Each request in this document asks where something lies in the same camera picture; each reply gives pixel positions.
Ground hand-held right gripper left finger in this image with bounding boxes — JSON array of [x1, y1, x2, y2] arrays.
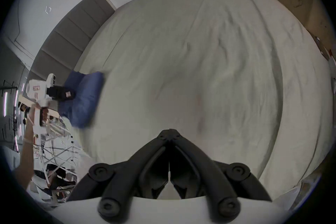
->
[[67, 129, 172, 220]]

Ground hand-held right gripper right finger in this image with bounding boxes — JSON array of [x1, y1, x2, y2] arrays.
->
[[169, 129, 272, 220]]

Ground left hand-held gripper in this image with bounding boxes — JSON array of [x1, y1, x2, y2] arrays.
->
[[26, 74, 77, 135]]

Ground dark blue garment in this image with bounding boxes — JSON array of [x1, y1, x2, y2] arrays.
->
[[58, 71, 105, 129]]

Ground person's left hand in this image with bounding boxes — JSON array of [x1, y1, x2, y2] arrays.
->
[[27, 105, 50, 127]]

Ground person's legs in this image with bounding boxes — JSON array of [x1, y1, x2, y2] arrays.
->
[[34, 164, 78, 203]]

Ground grey padded headboard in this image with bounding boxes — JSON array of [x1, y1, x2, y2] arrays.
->
[[30, 0, 116, 82]]

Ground bed with beige sheet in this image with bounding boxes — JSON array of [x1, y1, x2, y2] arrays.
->
[[71, 0, 332, 202]]

